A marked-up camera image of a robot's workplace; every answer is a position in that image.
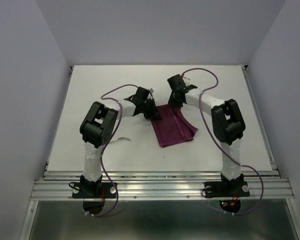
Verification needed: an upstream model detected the purple cloth napkin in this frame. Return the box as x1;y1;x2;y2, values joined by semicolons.
151;104;199;148

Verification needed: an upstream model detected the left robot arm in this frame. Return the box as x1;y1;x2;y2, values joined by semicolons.
75;85;162;197

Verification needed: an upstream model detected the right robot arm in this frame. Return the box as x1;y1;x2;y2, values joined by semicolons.
167;74;246;198

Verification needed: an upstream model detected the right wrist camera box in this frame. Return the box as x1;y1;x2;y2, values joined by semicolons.
182;76;191;85

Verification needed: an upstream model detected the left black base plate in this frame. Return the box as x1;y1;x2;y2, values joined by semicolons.
68;182;117;199

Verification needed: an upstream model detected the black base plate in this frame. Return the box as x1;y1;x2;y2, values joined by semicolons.
68;182;117;199
201;181;250;199

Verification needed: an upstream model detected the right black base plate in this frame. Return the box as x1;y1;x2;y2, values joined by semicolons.
201;181;250;199

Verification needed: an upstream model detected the aluminium rail frame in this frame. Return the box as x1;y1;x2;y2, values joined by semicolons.
21;65;300;240

